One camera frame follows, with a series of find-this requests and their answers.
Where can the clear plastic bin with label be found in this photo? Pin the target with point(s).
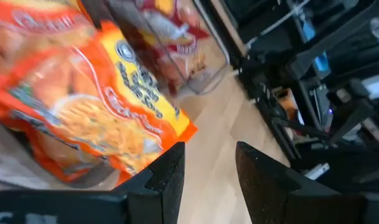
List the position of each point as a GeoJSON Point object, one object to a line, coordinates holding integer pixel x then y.
{"type": "Point", "coordinates": [214, 71]}

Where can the red roast beef noodle pack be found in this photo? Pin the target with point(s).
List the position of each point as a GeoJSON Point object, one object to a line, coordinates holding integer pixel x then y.
{"type": "Point", "coordinates": [173, 34]}

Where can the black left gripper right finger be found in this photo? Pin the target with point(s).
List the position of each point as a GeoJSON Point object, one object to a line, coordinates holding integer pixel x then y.
{"type": "Point", "coordinates": [264, 193]}

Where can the orange chicken noodle pack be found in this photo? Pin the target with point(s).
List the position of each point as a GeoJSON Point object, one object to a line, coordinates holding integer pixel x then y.
{"type": "Point", "coordinates": [36, 18]}
{"type": "Point", "coordinates": [99, 124]}

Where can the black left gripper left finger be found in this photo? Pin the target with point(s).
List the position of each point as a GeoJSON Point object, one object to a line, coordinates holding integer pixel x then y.
{"type": "Point", "coordinates": [158, 193]}

